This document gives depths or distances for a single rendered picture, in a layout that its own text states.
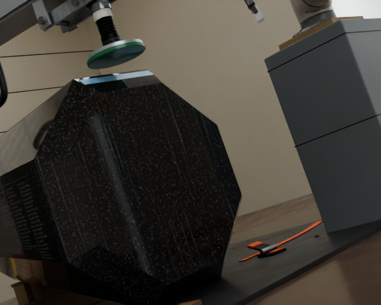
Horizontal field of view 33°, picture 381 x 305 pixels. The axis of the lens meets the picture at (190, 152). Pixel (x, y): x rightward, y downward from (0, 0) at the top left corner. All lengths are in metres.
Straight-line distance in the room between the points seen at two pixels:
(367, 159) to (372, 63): 0.39
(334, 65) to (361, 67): 0.11
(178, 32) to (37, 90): 2.07
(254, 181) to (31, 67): 3.41
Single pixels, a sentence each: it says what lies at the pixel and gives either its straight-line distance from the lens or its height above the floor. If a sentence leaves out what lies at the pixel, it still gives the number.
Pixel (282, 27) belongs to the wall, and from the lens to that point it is 7.69.
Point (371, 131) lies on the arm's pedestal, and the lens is 2.61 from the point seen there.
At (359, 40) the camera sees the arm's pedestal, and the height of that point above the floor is 0.70.
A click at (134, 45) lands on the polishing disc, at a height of 0.90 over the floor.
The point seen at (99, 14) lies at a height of 1.06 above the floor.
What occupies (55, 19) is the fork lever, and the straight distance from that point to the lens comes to 2.50.
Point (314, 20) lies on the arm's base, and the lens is 2.84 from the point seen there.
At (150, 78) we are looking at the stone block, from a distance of 2.50.
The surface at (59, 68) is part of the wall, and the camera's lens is 9.44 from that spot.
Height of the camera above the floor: 0.30
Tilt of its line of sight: 5 degrees up
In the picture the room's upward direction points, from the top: 19 degrees counter-clockwise
